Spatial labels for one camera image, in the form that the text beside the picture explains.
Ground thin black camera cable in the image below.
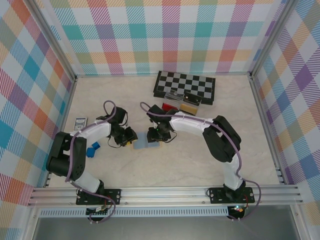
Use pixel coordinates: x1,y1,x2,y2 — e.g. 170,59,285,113
162,131,178,144
107,136,125,149

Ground thin black right camera cable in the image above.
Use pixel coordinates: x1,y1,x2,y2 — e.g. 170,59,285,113
162,131,178,144

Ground clear acrylic card organiser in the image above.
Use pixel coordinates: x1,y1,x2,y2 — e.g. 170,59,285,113
161,91,202,117

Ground black card with orange dots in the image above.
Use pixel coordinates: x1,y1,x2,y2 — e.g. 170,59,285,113
183,91,202,105

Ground black and silver chessboard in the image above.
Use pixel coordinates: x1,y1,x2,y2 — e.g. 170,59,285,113
151,70,216,106

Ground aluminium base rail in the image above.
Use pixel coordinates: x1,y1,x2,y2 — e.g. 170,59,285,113
27,186,305,207

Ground slotted grey cable tray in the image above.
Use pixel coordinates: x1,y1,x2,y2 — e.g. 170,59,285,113
39,208,230,218

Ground thin black left camera cable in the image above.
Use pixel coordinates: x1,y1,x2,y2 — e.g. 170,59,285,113
107,136,125,149

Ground aluminium frame rail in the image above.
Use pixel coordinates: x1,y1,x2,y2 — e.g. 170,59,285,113
249,76,287,186
43,77,78,188

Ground red card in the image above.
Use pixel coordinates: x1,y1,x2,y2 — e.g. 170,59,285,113
161,102,179,111

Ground beige card holder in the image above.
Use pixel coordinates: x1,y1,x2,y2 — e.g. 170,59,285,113
131,131,164,151

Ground aluminium frame post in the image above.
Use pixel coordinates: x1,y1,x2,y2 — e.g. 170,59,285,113
28,0,78,82
249,0,302,81

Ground gold card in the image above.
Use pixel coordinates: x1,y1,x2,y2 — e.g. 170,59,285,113
180,103,199,116

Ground small controller board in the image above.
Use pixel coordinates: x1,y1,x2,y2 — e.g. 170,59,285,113
86,205,112,216
228,204,247,215

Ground blue plastic object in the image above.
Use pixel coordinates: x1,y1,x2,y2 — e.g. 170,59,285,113
86,142,101,159

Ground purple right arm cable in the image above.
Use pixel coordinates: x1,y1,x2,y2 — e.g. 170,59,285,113
139,101,262,222

